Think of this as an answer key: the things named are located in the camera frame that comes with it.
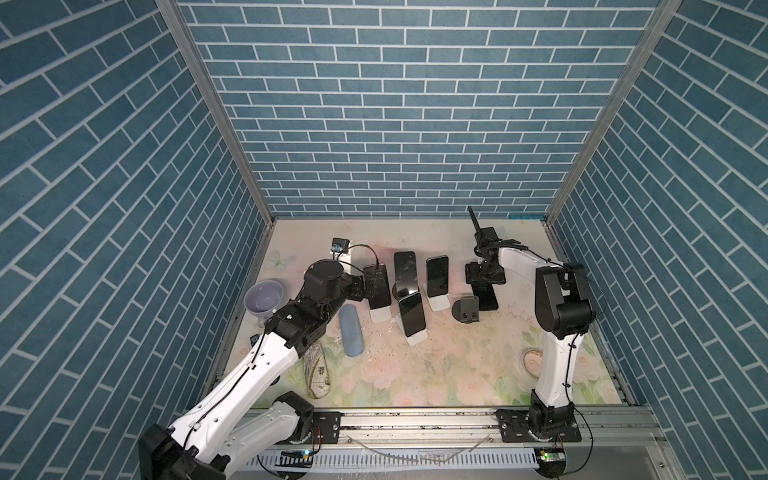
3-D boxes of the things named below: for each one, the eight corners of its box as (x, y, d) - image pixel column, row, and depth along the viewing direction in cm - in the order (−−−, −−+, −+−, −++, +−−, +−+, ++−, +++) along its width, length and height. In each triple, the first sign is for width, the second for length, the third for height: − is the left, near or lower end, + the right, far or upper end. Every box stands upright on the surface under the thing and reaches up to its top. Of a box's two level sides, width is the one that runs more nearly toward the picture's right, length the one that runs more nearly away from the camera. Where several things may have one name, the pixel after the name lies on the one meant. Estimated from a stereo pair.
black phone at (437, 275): (426, 301, 98) (431, 275, 86) (422, 284, 102) (425, 257, 91) (446, 298, 99) (453, 272, 87) (440, 281, 103) (447, 254, 91)
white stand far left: (370, 322, 94) (369, 316, 91) (371, 312, 97) (370, 306, 93) (391, 322, 95) (391, 316, 91) (391, 313, 97) (391, 306, 93)
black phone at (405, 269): (394, 294, 101) (394, 275, 92) (394, 271, 107) (394, 251, 98) (416, 294, 101) (418, 275, 92) (415, 271, 107) (417, 251, 98)
